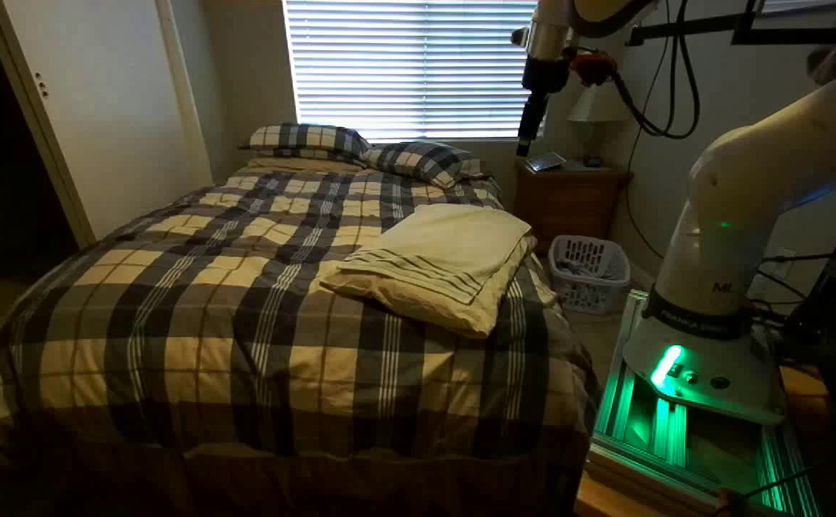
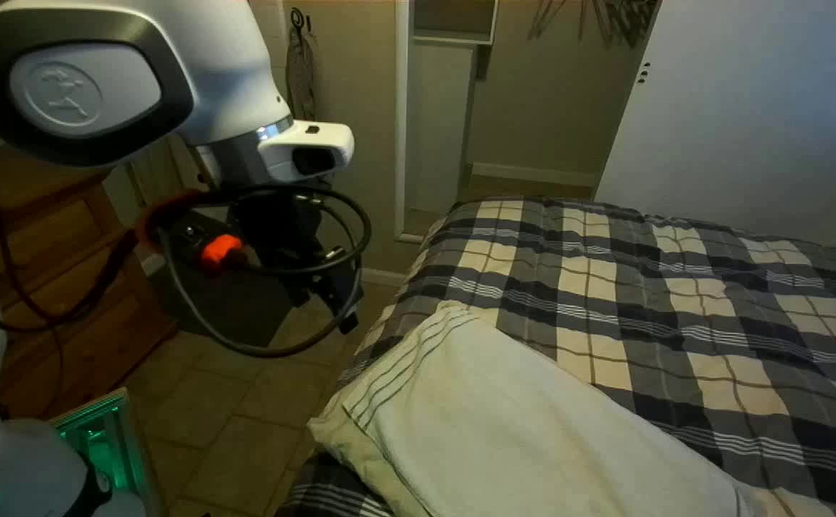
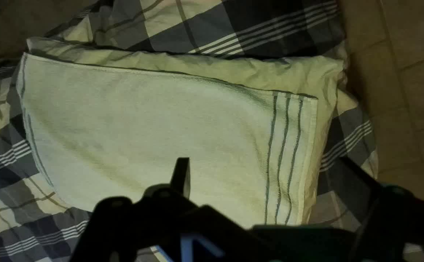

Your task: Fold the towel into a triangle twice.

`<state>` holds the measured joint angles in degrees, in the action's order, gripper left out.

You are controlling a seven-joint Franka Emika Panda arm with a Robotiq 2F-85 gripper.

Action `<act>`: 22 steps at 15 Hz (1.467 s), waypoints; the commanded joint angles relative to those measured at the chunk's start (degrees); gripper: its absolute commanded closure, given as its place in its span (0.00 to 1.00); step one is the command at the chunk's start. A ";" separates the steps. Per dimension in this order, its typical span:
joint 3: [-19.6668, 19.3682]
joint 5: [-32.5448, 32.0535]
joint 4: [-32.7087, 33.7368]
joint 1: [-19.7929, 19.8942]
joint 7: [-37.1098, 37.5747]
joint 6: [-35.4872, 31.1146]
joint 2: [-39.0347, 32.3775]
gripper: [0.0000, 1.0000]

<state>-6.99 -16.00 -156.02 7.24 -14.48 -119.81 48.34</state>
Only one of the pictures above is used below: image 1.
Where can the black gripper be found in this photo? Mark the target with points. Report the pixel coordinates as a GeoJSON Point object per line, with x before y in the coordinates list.
{"type": "Point", "coordinates": [531, 121]}

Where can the cream towel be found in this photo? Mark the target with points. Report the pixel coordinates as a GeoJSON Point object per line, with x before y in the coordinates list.
{"type": "Point", "coordinates": [448, 239]}

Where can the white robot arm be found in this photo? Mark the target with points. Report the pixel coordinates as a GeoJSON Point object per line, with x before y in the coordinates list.
{"type": "Point", "coordinates": [742, 181]}

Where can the wooden nightstand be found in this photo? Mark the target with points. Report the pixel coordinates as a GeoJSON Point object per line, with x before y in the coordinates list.
{"type": "Point", "coordinates": [567, 201]}

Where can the white window blinds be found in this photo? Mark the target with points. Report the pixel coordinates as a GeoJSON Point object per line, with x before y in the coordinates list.
{"type": "Point", "coordinates": [409, 66]}

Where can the right plaid pillow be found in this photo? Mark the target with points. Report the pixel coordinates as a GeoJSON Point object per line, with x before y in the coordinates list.
{"type": "Point", "coordinates": [438, 165]}

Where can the plaid pillow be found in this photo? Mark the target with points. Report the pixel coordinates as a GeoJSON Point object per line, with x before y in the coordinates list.
{"type": "Point", "coordinates": [438, 165]}
{"type": "Point", "coordinates": [308, 142]}

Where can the white laundry basket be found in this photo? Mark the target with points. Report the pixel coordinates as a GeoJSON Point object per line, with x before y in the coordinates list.
{"type": "Point", "coordinates": [587, 275]}

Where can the cream pillow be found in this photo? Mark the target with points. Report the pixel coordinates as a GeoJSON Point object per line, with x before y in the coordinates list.
{"type": "Point", "coordinates": [462, 303]}

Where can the left plaid pillow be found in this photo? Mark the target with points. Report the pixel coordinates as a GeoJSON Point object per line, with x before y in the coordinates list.
{"type": "Point", "coordinates": [308, 142]}

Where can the white closet door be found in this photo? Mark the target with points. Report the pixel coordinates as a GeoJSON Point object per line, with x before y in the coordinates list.
{"type": "Point", "coordinates": [104, 92]}

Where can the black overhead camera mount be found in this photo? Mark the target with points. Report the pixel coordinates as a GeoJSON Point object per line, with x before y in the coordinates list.
{"type": "Point", "coordinates": [739, 26]}

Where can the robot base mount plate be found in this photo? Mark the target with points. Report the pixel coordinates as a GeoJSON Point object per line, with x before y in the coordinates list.
{"type": "Point", "coordinates": [698, 430]}

